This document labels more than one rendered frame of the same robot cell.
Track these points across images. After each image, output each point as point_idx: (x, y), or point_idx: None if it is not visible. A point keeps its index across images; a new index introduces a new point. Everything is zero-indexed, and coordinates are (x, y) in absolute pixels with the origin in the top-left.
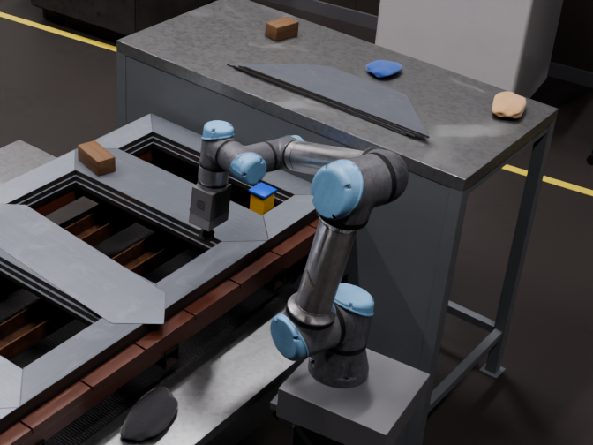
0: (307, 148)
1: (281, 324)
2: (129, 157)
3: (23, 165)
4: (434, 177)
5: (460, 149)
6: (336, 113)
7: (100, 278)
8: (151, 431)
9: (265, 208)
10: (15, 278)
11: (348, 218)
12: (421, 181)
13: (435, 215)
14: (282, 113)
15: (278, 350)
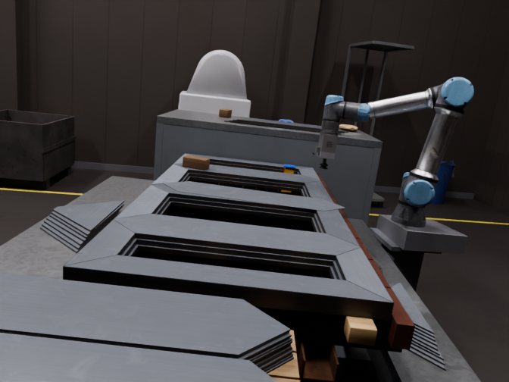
0: (385, 100)
1: (420, 184)
2: None
3: (132, 183)
4: (366, 145)
5: (360, 136)
6: (298, 130)
7: (283, 198)
8: (379, 265)
9: None
10: (234, 208)
11: (465, 106)
12: (358, 148)
13: (366, 165)
14: (275, 133)
15: (413, 203)
